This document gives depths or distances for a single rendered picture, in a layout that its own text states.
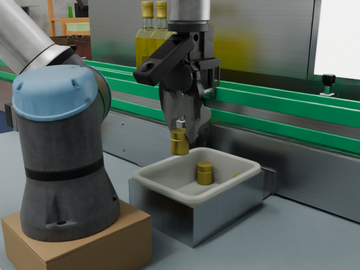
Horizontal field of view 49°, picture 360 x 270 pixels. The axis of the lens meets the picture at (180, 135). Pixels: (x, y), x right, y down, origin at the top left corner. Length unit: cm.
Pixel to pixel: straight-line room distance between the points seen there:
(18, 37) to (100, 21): 90
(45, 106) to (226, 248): 38
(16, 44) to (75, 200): 28
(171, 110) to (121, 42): 79
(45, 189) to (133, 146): 48
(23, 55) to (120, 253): 35
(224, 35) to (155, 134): 35
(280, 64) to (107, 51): 76
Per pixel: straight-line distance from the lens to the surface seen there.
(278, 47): 104
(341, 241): 78
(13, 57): 72
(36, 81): 57
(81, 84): 56
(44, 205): 59
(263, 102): 88
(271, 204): 87
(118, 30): 151
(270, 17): 105
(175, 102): 73
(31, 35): 72
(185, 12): 68
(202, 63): 70
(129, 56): 147
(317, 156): 83
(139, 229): 63
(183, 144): 73
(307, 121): 84
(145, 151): 100
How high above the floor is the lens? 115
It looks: 18 degrees down
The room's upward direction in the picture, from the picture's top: straight up
